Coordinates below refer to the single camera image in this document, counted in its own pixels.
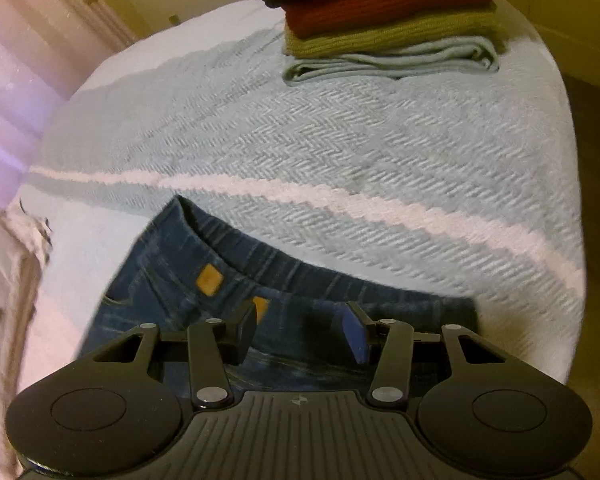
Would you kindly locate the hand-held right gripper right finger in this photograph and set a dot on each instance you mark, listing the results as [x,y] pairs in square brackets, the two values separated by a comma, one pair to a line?
[356,336]

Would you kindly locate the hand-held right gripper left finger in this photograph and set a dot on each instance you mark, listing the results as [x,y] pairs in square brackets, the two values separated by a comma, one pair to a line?
[246,331]

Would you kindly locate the dark blue denim pants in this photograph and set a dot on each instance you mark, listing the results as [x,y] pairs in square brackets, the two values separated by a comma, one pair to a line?
[290,320]

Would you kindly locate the striped woven bed blanket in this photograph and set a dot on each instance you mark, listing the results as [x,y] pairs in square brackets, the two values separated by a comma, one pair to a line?
[330,135]

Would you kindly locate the pale pink crumpled cloth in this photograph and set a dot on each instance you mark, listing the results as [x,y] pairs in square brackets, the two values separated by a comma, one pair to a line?
[10,285]

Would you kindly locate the light grey folded garment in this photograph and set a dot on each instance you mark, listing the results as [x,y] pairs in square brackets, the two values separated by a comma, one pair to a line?
[380,62]

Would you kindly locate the olive green folded garment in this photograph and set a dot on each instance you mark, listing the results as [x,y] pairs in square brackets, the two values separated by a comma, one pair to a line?
[395,35]

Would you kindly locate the dark red folded garment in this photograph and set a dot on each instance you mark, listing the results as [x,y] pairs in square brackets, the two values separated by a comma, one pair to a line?
[380,7]

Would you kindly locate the sheer pale curtain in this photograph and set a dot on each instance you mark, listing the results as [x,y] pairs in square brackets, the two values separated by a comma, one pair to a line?
[25,60]

